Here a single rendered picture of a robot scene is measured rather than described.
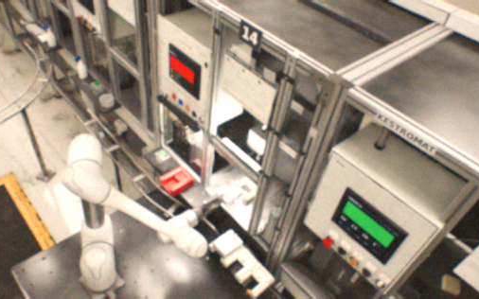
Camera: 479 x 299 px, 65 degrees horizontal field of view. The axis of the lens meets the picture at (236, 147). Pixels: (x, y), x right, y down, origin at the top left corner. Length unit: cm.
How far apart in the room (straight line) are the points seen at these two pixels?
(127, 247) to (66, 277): 35
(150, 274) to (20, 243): 138
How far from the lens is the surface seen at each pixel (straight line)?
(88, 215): 202
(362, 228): 146
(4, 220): 354
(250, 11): 167
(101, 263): 203
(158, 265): 229
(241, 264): 211
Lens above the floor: 269
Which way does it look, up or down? 44 degrees down
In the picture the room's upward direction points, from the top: 9 degrees clockwise
